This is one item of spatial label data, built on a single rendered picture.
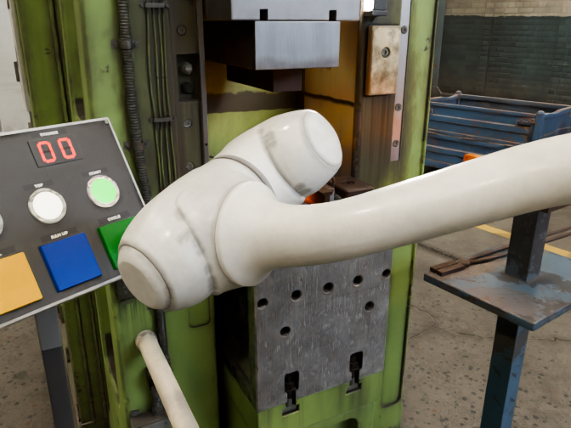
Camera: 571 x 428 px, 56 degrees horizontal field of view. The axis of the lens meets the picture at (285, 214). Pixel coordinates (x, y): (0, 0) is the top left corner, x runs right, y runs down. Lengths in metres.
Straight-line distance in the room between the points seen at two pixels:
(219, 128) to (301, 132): 1.06
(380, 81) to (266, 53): 0.40
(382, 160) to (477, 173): 1.04
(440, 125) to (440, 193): 4.61
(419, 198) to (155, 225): 0.23
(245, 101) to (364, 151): 0.41
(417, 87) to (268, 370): 0.85
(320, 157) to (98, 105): 0.70
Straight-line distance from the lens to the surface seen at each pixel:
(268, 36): 1.14
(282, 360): 1.33
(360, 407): 1.58
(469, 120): 4.92
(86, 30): 1.18
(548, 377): 2.52
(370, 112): 1.46
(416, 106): 1.56
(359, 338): 1.42
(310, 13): 1.18
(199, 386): 1.53
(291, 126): 0.59
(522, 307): 1.32
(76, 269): 0.90
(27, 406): 2.34
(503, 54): 9.63
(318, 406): 1.48
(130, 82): 1.18
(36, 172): 0.93
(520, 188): 0.49
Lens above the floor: 1.36
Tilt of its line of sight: 20 degrees down
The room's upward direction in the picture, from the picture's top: straight up
